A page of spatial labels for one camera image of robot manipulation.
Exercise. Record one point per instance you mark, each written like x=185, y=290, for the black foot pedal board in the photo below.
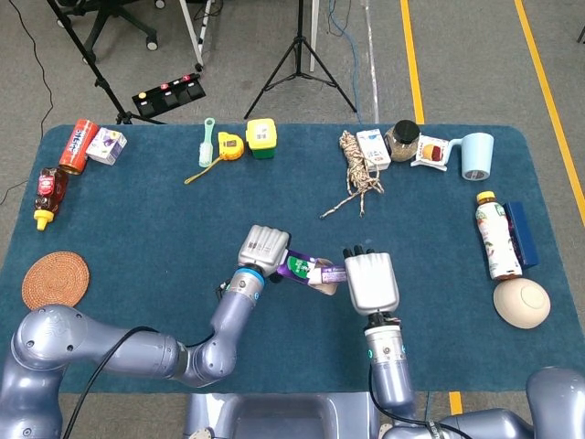
x=169, y=96

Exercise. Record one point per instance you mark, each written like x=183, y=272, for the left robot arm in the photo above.
x=137, y=356

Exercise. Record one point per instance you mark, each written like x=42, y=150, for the light blue mug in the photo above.
x=477, y=155

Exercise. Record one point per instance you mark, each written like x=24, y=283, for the black light stand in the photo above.
x=98, y=82

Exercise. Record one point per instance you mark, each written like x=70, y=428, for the dark blue box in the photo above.
x=524, y=233

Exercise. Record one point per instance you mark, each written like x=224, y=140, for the blue table cloth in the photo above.
x=160, y=219

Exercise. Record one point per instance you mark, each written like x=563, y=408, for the brown syrup bottle yellow cap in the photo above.
x=49, y=192

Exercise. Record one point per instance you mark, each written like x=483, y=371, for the white frame leg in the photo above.
x=192, y=32

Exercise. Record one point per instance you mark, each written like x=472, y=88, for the white pole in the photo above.
x=314, y=36

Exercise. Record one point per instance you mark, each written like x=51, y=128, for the small white purple carton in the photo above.
x=107, y=146

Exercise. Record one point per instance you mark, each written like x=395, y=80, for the round woven coaster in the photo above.
x=55, y=279

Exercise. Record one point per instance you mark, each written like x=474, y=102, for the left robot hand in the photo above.
x=265, y=244

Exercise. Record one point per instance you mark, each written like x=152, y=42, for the yellow tape measure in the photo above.
x=230, y=146

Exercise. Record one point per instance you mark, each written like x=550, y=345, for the white blue carton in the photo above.
x=374, y=148

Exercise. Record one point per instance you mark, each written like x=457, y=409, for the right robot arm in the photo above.
x=388, y=366

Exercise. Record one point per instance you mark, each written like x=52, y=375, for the yellow green mini bin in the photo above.
x=261, y=137

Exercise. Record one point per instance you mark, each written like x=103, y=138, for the orange red can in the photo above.
x=78, y=146

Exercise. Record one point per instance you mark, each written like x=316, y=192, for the beige bowl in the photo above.
x=523, y=304

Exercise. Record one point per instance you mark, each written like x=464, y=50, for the purple toothpaste tube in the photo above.
x=333, y=274

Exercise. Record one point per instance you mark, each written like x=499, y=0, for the drink bottle yellow cap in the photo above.
x=498, y=238

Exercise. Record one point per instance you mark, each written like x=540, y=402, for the black tripod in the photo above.
x=299, y=41

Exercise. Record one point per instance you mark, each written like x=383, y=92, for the purple toothpaste box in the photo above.
x=297, y=267

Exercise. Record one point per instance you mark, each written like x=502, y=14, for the white snack packet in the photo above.
x=432, y=153

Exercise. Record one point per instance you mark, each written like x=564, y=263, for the black office chair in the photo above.
x=103, y=20

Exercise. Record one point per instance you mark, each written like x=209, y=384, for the glass jar black lid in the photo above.
x=402, y=144

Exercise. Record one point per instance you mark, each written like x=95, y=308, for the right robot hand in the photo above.
x=372, y=283

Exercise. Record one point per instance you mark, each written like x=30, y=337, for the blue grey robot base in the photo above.
x=274, y=416

